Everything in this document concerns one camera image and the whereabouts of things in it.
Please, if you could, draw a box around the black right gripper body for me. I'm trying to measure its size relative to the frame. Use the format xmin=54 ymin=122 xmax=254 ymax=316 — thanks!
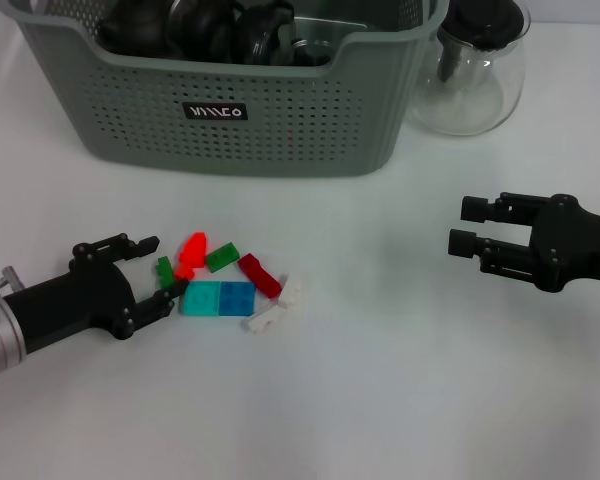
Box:
xmin=529 ymin=194 xmax=600 ymax=295

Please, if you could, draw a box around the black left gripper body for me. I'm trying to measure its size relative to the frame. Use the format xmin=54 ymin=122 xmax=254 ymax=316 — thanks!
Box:
xmin=2 ymin=242 xmax=137 ymax=355

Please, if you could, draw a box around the long green brick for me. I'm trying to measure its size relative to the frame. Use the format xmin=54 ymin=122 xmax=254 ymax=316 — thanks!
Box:
xmin=154 ymin=255 xmax=176 ymax=290

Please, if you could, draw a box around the cyan square plate brick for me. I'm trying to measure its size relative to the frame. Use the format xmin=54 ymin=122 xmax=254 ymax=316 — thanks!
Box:
xmin=178 ymin=279 xmax=222 ymax=317

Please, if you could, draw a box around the large bright red brick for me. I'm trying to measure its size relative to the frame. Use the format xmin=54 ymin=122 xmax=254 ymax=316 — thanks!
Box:
xmin=178 ymin=231 xmax=210 ymax=266

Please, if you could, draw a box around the blue square plate brick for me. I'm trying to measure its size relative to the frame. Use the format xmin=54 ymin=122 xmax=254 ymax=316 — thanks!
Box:
xmin=218 ymin=281 xmax=258 ymax=317

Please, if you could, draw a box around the long dark red brick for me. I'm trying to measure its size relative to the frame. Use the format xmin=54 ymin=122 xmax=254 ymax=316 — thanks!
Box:
xmin=238 ymin=253 xmax=283 ymax=300

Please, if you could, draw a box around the glass teacup with black holder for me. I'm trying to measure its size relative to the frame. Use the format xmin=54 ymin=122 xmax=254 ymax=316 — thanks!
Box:
xmin=289 ymin=38 xmax=334 ymax=67
xmin=167 ymin=0 xmax=234 ymax=62
xmin=229 ymin=0 xmax=297 ymax=66

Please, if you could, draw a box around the grey-green perforated storage bin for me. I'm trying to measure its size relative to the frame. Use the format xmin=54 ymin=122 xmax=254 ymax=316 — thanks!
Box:
xmin=0 ymin=0 xmax=451 ymax=177

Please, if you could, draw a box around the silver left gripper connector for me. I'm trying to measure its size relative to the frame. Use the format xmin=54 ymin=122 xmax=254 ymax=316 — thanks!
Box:
xmin=0 ymin=267 xmax=26 ymax=296

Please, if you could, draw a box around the flat green brick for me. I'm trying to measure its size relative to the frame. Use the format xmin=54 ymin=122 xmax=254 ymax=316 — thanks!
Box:
xmin=205 ymin=242 xmax=241 ymax=273

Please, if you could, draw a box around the white brick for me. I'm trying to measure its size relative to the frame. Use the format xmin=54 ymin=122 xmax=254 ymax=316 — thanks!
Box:
xmin=243 ymin=304 xmax=285 ymax=334
xmin=277 ymin=273 xmax=305 ymax=307

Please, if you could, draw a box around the glass teapot with black lid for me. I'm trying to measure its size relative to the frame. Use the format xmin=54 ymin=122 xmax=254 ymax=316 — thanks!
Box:
xmin=407 ymin=0 xmax=526 ymax=137

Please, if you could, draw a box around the black clay teapot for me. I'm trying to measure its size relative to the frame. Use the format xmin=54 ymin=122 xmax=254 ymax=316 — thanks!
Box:
xmin=97 ymin=0 xmax=174 ymax=54

